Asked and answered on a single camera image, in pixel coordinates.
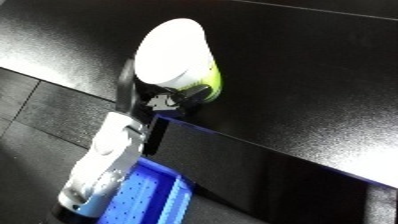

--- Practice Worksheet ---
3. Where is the white paper cup green band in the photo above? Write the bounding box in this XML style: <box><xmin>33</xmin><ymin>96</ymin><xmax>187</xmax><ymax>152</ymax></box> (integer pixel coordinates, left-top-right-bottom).
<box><xmin>133</xmin><ymin>17</ymin><xmax>224</xmax><ymax>104</ymax></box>

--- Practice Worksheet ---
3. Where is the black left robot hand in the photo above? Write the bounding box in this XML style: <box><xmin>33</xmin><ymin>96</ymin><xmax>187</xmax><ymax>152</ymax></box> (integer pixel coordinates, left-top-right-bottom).
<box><xmin>113</xmin><ymin>59</ymin><xmax>214</xmax><ymax>120</ymax></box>

